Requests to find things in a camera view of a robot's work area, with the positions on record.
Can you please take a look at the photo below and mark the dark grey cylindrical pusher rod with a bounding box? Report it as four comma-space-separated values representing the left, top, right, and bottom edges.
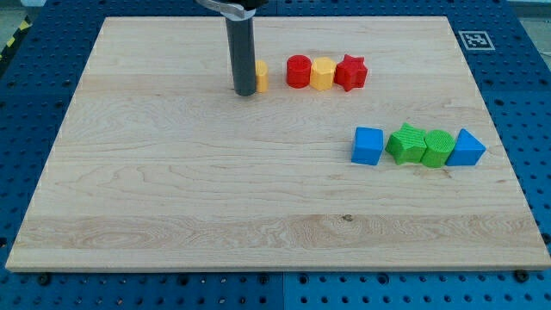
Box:
226, 17, 257, 96

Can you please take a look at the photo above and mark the black tool mount with clamp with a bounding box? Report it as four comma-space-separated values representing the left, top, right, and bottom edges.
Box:
195, 0, 269, 20

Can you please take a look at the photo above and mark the yellow heart block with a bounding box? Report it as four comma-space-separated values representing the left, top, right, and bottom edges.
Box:
255, 60, 269, 93

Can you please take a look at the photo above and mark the red cylinder block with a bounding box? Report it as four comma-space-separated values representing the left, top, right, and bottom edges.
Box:
286, 54, 312, 89

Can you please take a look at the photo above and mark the yellow hexagon block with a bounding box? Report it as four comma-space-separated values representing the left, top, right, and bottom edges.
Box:
310, 57, 337, 90

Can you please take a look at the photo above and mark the red star block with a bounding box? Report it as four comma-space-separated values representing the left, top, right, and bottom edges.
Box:
334, 54, 368, 91

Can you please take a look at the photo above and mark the light wooden board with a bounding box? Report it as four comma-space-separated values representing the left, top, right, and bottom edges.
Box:
6, 16, 550, 272

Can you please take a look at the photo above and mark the blue cube block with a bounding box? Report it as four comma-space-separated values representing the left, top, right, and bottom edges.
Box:
351, 127, 384, 165

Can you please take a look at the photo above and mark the green star block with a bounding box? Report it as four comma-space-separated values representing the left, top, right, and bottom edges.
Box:
385, 122, 427, 164

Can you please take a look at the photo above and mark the green cylinder block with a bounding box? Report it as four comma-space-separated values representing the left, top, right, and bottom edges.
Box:
421, 129, 455, 168

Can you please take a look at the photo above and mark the white fiducial marker tag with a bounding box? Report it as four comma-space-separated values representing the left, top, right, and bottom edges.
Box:
459, 30, 495, 51

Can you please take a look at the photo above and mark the blue triangle block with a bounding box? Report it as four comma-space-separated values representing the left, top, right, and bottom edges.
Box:
446, 128, 486, 166

